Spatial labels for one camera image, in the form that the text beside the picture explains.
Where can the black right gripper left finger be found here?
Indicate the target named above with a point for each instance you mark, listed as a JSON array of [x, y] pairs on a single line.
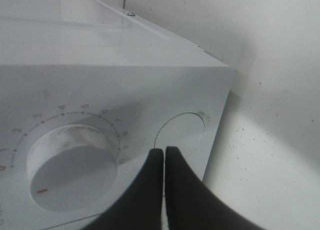
[[140, 206]]

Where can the lower white timer knob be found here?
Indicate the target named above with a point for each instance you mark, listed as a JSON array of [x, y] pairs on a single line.
[[70, 167]]

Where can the round door release button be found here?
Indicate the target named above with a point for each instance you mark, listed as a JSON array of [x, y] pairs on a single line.
[[186, 131]]

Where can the white microwave oven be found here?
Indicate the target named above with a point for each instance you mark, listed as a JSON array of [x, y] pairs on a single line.
[[66, 62]]

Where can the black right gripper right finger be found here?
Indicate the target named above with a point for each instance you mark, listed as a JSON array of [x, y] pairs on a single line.
[[190, 205]]

